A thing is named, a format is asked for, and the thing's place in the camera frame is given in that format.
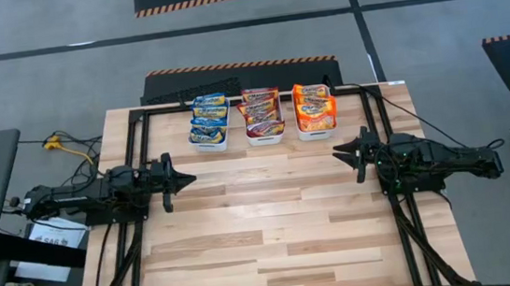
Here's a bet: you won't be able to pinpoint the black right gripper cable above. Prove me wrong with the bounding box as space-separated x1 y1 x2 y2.
372 141 404 193

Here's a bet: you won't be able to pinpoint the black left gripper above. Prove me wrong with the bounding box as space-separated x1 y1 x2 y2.
149 149 202 216

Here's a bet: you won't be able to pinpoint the yellow power plug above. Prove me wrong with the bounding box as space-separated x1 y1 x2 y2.
41 132 94 171

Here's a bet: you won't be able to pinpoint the white plastic bin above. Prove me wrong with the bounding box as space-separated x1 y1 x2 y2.
239 87 287 149
290 82 339 144
183 93 236 156

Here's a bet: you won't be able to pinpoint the black textured rubber mat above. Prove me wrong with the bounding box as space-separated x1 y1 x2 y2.
144 75 243 107

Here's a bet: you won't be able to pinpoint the white printed papers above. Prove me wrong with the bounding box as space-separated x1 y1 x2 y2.
8 214 94 286

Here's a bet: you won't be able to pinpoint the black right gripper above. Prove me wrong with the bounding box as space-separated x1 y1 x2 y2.
329 123 386 187

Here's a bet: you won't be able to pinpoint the long black right arm cable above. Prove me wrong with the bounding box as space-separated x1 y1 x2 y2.
331 67 507 165

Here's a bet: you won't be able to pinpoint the black desk crossbar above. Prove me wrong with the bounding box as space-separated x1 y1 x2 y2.
0 223 89 277

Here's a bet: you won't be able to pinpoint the black aluminium table frame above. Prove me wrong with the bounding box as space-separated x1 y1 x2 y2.
62 75 477 286

